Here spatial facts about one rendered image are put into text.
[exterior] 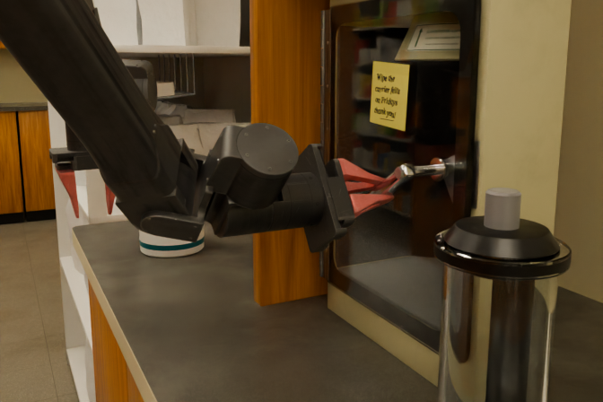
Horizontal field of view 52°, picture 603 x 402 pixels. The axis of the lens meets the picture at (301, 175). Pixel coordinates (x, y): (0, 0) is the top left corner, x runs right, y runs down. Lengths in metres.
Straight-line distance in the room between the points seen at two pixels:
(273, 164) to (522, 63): 0.29
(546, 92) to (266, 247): 0.47
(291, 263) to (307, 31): 0.36
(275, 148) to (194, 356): 0.38
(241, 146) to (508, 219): 0.23
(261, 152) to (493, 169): 0.25
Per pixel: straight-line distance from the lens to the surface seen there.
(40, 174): 5.56
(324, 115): 0.89
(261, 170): 0.52
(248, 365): 0.81
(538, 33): 0.68
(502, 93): 0.65
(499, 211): 0.52
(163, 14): 1.82
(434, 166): 0.67
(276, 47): 0.92
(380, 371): 0.80
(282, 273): 0.97
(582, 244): 1.14
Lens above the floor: 1.31
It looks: 10 degrees down
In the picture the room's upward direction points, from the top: straight up
